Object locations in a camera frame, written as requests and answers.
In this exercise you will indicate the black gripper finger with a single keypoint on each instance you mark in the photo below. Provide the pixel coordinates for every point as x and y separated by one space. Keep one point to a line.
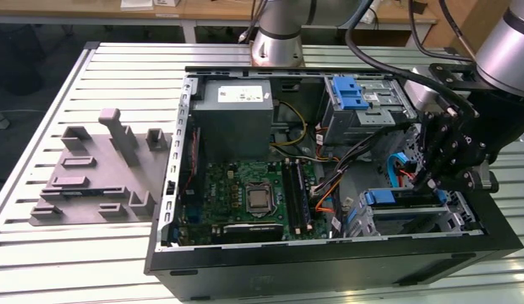
439 139
468 182

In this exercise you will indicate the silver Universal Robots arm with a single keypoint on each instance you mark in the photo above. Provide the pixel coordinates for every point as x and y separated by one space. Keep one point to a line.
279 44

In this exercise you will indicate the metal disk bay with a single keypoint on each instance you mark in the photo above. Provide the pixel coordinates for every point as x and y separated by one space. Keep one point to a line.
414 218

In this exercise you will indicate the metal optical drive cage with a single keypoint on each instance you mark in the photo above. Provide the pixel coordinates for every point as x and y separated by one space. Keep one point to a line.
342 126

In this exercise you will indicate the blue drive latch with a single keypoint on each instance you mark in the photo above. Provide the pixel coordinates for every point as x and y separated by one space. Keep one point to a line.
347 95

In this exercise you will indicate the brown wooden cabinet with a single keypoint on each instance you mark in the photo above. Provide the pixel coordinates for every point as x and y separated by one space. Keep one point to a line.
460 19

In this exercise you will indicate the black RAM stick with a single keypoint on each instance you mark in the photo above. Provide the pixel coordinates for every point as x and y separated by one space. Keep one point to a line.
303 196

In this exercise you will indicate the silver CPU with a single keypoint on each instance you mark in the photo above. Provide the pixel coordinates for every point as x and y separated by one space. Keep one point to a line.
258 198

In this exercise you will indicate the grey power supply unit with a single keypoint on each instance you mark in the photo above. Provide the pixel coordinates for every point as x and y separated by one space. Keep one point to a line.
232 126

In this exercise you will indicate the black open PC case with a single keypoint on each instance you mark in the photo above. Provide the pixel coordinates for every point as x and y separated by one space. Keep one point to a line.
287 272

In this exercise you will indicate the black graphics card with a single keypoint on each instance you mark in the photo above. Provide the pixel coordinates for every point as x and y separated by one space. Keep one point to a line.
254 231

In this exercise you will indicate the green motherboard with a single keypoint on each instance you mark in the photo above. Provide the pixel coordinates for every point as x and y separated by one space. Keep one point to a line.
224 190

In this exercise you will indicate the grey parts rack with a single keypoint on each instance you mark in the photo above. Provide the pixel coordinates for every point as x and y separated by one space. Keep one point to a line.
102 177

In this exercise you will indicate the white box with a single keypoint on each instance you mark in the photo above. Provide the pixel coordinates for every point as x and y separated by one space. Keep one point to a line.
137 3

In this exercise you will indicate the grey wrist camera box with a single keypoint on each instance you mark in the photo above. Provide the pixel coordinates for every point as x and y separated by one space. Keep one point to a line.
423 95

